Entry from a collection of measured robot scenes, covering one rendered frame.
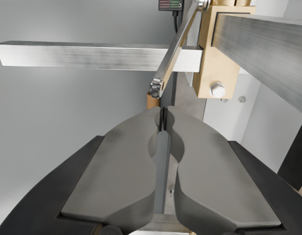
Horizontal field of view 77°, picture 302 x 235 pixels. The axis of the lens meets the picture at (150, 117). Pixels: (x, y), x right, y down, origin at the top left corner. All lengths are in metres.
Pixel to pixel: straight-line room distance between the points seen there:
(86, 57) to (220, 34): 0.17
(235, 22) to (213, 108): 0.41
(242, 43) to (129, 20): 0.98
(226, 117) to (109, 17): 0.81
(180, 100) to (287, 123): 0.23
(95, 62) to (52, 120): 1.26
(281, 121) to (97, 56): 0.41
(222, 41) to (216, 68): 0.06
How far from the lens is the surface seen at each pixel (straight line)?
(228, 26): 0.21
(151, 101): 1.16
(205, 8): 0.28
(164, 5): 0.42
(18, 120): 1.67
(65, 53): 0.29
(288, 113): 0.50
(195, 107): 0.48
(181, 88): 0.46
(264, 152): 0.57
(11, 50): 0.33
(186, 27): 0.18
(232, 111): 0.61
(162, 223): 0.35
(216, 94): 0.27
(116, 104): 1.29
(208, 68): 0.27
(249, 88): 0.59
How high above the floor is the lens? 1.12
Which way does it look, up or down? 59 degrees down
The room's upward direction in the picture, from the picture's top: 175 degrees counter-clockwise
